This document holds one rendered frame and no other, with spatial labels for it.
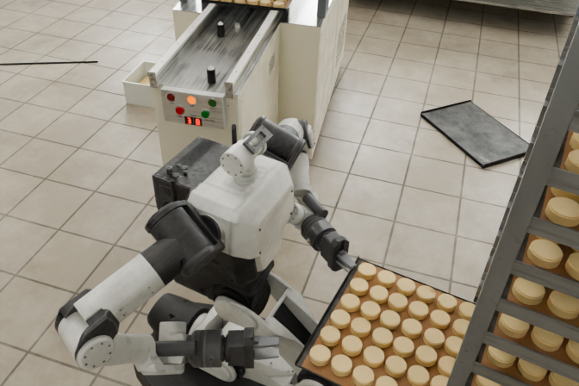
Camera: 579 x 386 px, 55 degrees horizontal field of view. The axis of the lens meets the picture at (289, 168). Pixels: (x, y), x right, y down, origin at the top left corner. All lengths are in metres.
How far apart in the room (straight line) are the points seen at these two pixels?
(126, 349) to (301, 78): 1.77
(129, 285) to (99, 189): 1.86
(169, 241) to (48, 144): 2.30
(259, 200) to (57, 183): 1.95
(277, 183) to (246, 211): 0.13
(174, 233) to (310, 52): 1.62
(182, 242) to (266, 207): 0.23
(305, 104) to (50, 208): 1.37
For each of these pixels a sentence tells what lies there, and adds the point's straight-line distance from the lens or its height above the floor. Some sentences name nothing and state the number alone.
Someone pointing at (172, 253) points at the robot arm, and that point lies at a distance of 1.22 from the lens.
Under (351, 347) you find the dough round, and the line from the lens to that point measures 1.43.
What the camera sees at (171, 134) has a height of 0.62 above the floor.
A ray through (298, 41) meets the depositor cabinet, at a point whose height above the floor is 0.75.
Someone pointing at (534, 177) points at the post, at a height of 1.42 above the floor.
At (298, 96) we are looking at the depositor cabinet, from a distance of 2.81.
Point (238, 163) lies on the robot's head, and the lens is 1.27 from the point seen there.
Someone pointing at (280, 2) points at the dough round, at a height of 0.92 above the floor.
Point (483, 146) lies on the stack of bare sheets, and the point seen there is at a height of 0.02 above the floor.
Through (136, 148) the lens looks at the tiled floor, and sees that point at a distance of 3.29.
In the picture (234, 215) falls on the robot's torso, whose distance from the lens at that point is 1.28.
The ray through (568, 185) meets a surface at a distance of 0.84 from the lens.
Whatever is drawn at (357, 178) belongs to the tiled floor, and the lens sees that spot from 3.04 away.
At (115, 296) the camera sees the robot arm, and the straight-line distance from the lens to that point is 1.21.
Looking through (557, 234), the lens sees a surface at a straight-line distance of 0.89.
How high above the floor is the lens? 1.87
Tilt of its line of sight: 38 degrees down
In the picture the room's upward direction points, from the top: 2 degrees clockwise
